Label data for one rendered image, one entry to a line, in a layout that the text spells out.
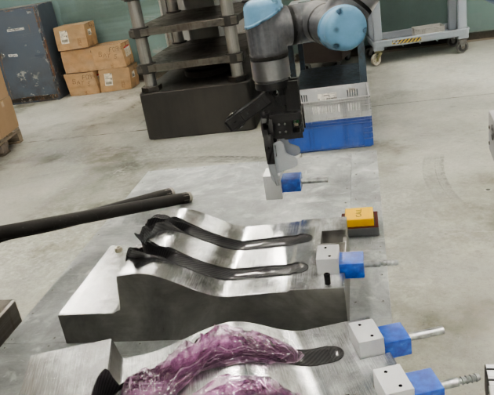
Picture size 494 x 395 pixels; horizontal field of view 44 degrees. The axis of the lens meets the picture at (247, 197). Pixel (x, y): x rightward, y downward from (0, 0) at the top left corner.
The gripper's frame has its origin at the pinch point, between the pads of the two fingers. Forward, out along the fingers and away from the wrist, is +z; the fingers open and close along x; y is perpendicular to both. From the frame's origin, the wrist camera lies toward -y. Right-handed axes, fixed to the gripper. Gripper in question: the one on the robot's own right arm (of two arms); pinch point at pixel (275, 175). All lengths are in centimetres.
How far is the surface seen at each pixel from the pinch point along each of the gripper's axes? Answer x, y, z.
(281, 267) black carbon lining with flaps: -27.8, 3.6, 6.6
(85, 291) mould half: -28.8, -33.4, 8.9
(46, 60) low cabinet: 570, -352, 47
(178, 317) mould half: -36.1, -13.6, 10.3
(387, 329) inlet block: -44.6, 20.6, 8.1
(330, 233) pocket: -15.7, 11.4, 6.8
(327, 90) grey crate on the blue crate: 327, -10, 62
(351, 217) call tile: 0.5, 14.8, 11.3
